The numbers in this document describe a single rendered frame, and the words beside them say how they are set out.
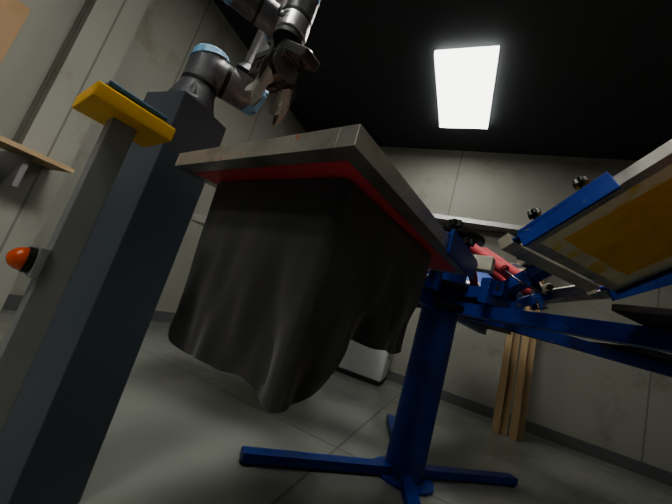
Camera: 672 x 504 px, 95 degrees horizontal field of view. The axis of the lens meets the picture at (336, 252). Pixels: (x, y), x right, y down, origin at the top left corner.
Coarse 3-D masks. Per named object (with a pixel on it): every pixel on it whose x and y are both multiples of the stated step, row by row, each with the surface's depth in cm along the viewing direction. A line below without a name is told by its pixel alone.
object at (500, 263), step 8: (472, 248) 156; (480, 248) 152; (496, 256) 157; (496, 264) 140; (504, 264) 138; (496, 272) 179; (504, 272) 138; (512, 272) 145; (472, 280) 197; (504, 280) 177; (528, 288) 164; (520, 296) 177
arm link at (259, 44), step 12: (276, 0) 101; (264, 36) 104; (252, 48) 106; (264, 48) 105; (252, 60) 106; (240, 72) 106; (228, 84) 105; (240, 84) 106; (228, 96) 108; (240, 96) 108; (264, 96) 111; (240, 108) 112; (252, 108) 111
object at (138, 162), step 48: (192, 144) 96; (144, 192) 86; (192, 192) 100; (96, 240) 87; (144, 240) 88; (96, 288) 81; (144, 288) 91; (48, 336) 83; (96, 336) 82; (144, 336) 94; (48, 384) 78; (96, 384) 84; (48, 432) 76; (96, 432) 87; (0, 480) 74; (48, 480) 78
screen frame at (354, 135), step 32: (352, 128) 47; (192, 160) 76; (224, 160) 67; (256, 160) 62; (288, 160) 58; (320, 160) 54; (352, 160) 50; (384, 160) 53; (384, 192) 59; (416, 224) 71; (448, 256) 90
